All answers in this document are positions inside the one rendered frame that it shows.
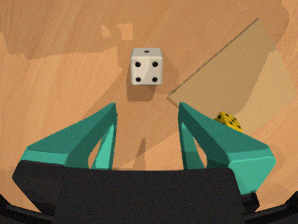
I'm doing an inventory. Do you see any white die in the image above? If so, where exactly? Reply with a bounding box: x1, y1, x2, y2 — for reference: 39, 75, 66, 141
130, 48, 163, 85

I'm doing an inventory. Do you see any tan flat mat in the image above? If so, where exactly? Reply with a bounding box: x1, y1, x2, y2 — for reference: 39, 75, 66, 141
168, 18, 298, 136

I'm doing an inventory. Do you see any yellow die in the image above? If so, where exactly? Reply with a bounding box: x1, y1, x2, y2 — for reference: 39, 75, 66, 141
215, 111, 243, 133

